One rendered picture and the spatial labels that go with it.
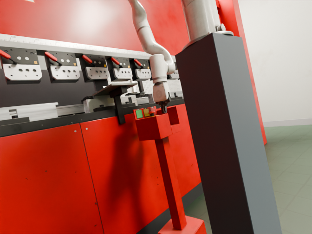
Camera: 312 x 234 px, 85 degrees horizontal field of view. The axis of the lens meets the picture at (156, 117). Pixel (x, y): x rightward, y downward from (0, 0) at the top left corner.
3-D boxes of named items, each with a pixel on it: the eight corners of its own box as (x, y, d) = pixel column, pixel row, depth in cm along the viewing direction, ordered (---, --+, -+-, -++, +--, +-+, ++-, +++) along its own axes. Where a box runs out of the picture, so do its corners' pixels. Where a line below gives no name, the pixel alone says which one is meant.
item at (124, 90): (128, 122, 99) (120, 86, 99) (116, 125, 109) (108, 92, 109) (134, 121, 102) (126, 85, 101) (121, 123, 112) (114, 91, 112)
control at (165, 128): (160, 139, 87) (153, 104, 86) (139, 140, 97) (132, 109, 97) (181, 131, 102) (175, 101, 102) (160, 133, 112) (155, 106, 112)
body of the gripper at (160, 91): (149, 83, 101) (152, 102, 102) (163, 80, 94) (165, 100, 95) (157, 83, 107) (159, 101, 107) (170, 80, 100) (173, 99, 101)
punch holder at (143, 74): (138, 78, 136) (133, 57, 136) (132, 81, 142) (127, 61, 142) (152, 78, 146) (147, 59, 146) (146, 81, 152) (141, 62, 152)
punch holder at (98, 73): (88, 78, 109) (83, 53, 108) (83, 82, 115) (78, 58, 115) (109, 78, 119) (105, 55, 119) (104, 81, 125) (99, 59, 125)
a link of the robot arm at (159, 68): (162, 79, 107) (149, 80, 102) (159, 58, 106) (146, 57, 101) (170, 76, 99) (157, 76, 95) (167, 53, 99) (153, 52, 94)
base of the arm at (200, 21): (244, 36, 63) (234, -14, 63) (212, 30, 52) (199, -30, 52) (203, 56, 78) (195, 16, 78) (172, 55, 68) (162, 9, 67)
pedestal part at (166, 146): (181, 230, 96) (161, 136, 95) (173, 227, 100) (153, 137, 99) (187, 224, 101) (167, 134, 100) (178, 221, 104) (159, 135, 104)
